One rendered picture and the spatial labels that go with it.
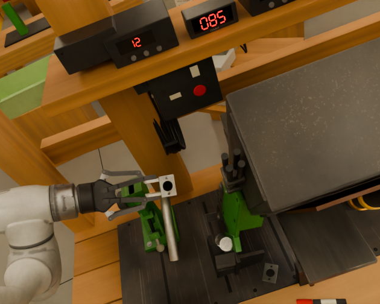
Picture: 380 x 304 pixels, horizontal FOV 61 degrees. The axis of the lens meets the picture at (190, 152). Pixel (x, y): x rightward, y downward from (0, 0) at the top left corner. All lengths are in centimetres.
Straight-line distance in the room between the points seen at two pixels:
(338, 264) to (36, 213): 70
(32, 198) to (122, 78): 34
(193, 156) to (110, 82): 190
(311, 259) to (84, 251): 87
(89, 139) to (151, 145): 22
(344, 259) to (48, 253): 69
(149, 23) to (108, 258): 87
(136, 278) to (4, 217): 54
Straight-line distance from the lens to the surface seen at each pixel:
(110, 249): 133
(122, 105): 99
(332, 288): 108
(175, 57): 79
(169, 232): 100
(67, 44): 82
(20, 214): 83
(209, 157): 260
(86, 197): 82
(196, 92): 86
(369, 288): 110
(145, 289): 118
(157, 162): 116
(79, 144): 120
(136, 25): 80
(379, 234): 117
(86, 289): 131
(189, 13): 82
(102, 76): 82
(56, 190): 83
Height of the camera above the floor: 192
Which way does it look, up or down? 46 degrees down
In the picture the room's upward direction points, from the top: 23 degrees counter-clockwise
